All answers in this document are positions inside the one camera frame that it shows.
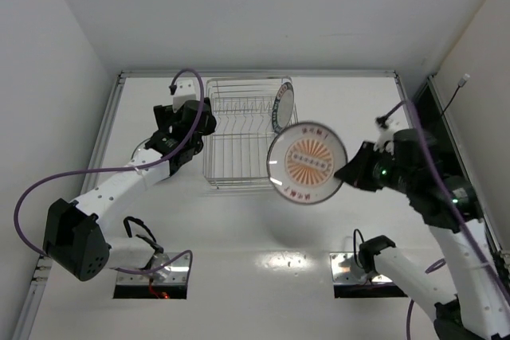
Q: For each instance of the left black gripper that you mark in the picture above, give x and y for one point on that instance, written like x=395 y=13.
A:
x=162 y=115

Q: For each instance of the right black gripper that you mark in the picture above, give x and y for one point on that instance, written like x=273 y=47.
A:
x=362 y=166

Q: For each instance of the orange sunburst plate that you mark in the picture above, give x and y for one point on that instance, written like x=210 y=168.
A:
x=302 y=161

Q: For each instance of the green rimmed plate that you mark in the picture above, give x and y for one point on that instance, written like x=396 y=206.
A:
x=283 y=107

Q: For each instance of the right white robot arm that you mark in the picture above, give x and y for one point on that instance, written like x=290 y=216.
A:
x=480 y=307

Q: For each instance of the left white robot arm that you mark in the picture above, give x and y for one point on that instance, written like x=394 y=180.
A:
x=75 y=231

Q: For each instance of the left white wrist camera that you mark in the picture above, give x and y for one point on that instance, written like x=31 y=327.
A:
x=182 y=91

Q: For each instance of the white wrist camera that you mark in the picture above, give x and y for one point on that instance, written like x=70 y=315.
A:
x=385 y=142
x=182 y=91

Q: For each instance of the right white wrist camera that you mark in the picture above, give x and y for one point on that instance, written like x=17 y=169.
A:
x=385 y=142

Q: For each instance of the metal wire dish rack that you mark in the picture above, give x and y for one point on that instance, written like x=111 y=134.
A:
x=234 y=156

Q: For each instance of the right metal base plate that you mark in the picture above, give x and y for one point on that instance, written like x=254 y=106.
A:
x=345 y=272

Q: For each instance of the metal base plate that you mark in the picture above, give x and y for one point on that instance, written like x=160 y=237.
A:
x=174 y=274
x=345 y=272

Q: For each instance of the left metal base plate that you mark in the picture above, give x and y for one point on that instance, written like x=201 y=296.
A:
x=174 y=274

